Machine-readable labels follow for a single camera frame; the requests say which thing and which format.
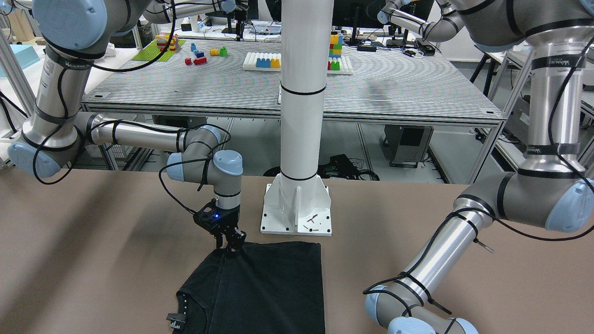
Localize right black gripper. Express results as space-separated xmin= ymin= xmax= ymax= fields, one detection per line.
xmin=214 ymin=208 xmax=247 ymax=252

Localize black printed t-shirt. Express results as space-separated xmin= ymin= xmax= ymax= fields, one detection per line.
xmin=166 ymin=241 xmax=325 ymax=334

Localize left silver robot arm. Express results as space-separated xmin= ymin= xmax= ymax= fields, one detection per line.
xmin=363 ymin=0 xmax=593 ymax=334

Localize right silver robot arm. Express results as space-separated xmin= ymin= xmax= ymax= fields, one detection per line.
xmin=8 ymin=0 xmax=246 ymax=251

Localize white plastic crate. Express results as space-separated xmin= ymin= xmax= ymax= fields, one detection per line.
xmin=85 ymin=144 xmax=132 ymax=159

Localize striped workbench table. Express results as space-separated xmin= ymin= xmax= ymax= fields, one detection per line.
xmin=81 ymin=39 xmax=505 ymax=129

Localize white block tray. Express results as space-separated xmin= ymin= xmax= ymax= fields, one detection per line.
xmin=242 ymin=51 xmax=354 ymax=75

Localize green lego baseplate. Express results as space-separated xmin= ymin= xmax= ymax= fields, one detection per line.
xmin=131 ymin=39 xmax=186 ymax=62

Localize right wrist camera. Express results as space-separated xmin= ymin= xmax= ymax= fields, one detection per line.
xmin=193 ymin=199 xmax=222 ymax=236

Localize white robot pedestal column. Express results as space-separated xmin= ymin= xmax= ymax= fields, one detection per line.
xmin=259 ymin=0 xmax=333 ymax=236

